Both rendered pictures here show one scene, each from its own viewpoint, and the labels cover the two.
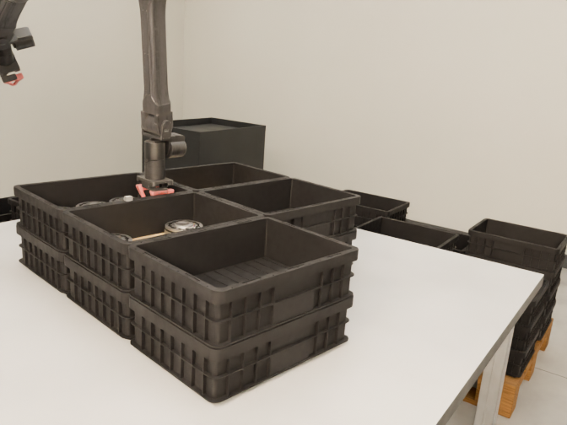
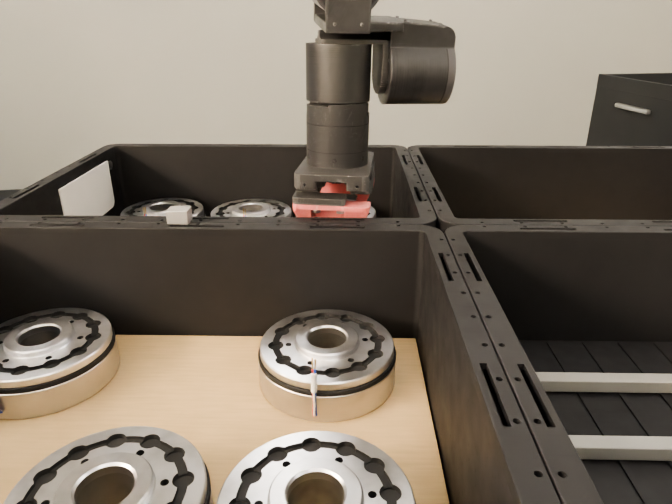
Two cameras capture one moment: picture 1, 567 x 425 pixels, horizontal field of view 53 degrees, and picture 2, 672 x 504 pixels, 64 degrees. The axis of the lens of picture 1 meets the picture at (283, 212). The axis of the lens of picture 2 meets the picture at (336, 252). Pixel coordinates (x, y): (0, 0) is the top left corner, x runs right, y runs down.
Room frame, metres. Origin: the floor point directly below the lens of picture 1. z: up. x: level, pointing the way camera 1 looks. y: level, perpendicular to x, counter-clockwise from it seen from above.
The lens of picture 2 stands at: (1.23, 0.01, 1.09)
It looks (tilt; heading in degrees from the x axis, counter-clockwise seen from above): 24 degrees down; 47
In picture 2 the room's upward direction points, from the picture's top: straight up
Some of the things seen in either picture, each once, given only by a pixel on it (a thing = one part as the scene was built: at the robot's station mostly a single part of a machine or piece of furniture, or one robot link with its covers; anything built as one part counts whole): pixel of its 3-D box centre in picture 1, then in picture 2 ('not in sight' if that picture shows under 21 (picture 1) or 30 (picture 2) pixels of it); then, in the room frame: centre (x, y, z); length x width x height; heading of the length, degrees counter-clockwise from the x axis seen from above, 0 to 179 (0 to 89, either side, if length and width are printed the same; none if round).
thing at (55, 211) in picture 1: (105, 192); (235, 184); (1.54, 0.50, 0.92); 0.40 x 0.30 x 0.02; 136
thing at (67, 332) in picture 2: not in sight; (39, 338); (1.30, 0.42, 0.86); 0.05 x 0.05 x 0.01
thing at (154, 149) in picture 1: (156, 149); (345, 72); (1.58, 0.37, 1.04); 0.07 x 0.06 x 0.07; 147
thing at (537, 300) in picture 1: (486, 314); not in sight; (2.23, -0.89, 0.31); 0.40 x 0.30 x 0.34; 56
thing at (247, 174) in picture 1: (217, 192); (594, 230); (1.83, 0.23, 0.87); 0.40 x 0.30 x 0.11; 136
